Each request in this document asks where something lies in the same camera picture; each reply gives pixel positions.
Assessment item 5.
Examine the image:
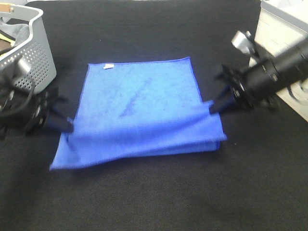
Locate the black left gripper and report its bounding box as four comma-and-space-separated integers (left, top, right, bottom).
25, 87, 74, 135

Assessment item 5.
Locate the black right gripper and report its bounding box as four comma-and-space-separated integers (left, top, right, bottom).
209, 64, 254, 114

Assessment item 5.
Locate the blue microfiber towel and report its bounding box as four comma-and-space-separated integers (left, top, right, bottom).
50, 57, 227, 170

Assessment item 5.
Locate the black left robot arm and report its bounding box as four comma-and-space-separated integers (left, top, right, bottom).
0, 76, 74, 140

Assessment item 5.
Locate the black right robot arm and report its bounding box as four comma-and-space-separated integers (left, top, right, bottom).
209, 31, 308, 114

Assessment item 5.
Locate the grey perforated plastic basket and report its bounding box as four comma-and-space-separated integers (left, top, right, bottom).
0, 2, 56, 94

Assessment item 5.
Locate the yellow black item in basket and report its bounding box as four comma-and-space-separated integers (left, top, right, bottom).
0, 34, 15, 55

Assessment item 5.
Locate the grey cloth in basket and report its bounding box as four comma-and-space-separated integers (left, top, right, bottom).
0, 21, 30, 44

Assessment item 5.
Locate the white plastic crate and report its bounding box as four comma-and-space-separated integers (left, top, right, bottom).
255, 0, 308, 120

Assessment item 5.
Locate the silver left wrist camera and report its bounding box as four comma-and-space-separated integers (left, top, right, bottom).
13, 56, 31, 79

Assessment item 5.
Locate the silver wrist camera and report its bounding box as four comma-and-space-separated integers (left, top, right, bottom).
13, 56, 31, 79
231, 30, 255, 55

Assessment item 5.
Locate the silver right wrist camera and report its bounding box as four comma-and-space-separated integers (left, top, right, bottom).
231, 30, 255, 55

